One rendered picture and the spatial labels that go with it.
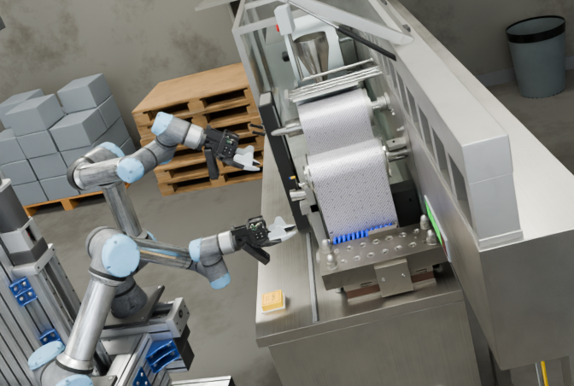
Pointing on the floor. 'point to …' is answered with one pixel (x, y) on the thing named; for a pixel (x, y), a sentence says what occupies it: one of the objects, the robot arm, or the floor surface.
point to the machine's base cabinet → (385, 353)
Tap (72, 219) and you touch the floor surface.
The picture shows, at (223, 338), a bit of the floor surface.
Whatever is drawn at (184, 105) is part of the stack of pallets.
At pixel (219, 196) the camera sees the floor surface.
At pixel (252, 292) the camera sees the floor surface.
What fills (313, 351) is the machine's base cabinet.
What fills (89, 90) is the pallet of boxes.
